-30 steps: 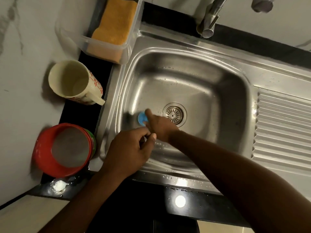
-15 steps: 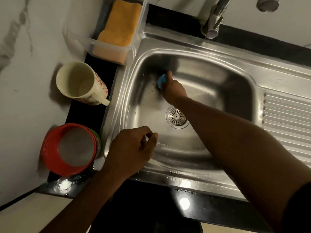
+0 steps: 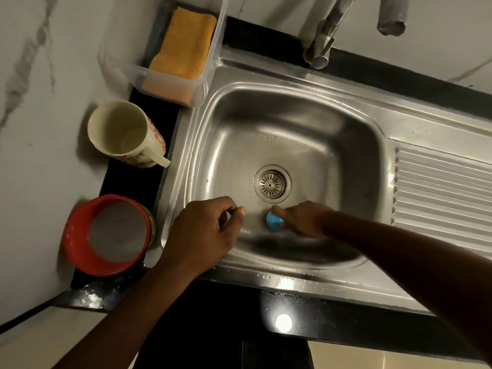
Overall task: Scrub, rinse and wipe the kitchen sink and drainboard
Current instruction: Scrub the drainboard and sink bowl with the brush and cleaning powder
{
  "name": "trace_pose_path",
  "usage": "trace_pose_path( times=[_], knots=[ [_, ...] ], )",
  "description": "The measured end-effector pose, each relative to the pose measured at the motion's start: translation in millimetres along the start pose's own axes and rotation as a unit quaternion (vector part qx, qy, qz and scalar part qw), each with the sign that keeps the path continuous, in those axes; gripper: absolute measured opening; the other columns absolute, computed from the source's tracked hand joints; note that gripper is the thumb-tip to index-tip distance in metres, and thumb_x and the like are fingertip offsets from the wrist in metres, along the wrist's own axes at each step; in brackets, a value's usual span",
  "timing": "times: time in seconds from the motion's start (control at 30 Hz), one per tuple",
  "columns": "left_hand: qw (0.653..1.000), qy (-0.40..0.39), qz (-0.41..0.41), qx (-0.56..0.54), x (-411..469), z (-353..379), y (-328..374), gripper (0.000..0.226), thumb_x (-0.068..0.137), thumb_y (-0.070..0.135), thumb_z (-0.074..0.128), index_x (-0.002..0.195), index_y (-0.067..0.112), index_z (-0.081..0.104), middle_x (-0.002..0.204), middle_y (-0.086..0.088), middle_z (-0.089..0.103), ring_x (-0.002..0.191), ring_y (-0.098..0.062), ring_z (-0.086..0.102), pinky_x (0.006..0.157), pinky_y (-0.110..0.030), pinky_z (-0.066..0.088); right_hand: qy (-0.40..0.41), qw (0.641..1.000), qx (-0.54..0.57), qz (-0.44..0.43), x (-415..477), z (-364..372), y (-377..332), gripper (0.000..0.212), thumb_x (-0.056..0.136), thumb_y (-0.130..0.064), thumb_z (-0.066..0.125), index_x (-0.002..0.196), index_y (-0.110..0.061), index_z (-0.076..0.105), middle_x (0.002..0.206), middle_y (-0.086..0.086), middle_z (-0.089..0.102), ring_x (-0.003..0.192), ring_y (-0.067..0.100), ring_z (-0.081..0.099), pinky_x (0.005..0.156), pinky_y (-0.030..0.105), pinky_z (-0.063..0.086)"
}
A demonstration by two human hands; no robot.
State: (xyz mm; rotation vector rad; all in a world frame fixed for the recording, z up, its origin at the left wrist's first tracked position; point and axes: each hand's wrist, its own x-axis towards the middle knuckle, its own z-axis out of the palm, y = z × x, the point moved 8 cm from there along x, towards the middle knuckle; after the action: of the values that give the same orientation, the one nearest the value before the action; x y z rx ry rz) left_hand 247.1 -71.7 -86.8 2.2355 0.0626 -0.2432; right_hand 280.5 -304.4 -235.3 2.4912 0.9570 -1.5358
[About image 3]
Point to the person's right hand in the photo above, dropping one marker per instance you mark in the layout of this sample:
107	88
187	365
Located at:
303	220

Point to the person's left hand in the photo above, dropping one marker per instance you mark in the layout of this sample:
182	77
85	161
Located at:
201	236

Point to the blue brush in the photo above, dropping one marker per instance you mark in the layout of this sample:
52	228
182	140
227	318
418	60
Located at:
273	220

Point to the stainless steel sink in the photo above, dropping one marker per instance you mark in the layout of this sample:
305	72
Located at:
326	130

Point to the cream floral mug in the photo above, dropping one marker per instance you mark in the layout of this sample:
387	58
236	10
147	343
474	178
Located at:
115	128

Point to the chrome faucet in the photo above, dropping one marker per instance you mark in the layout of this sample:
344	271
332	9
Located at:
326	34

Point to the orange sponge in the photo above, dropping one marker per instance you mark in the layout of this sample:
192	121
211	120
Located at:
184	46

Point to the person's right forearm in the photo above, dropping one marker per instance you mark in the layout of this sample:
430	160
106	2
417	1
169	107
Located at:
415	257

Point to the person's left forearm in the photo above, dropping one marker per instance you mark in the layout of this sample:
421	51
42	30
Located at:
115	326

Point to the person's black clothing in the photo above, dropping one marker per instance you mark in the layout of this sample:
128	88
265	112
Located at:
223	342

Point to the round metal drain strainer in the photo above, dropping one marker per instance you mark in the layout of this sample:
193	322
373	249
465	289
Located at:
272	184

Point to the red round soap tub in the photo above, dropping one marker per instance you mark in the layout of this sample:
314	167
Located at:
75	242

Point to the grey metal appliance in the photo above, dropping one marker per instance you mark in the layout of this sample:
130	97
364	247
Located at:
46	342

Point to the clear plastic container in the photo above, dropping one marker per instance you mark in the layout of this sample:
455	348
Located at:
119	46

